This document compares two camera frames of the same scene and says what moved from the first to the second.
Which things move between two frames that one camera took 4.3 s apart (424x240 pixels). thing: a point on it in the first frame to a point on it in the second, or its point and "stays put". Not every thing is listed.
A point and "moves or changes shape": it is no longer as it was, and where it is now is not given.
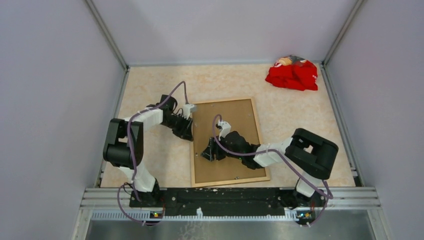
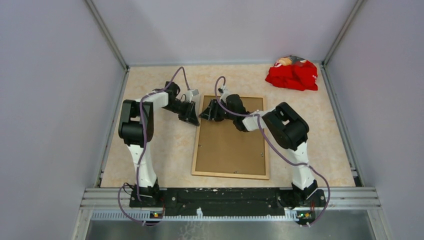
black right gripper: [208, 153] to [211, 112]
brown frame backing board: [240, 115] moves or changes shape
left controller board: [156, 214] stays put
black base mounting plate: [228, 200] stays put
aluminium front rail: [331, 197] stays put
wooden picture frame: [226, 133] moves or changes shape
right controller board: [306, 215] stays put
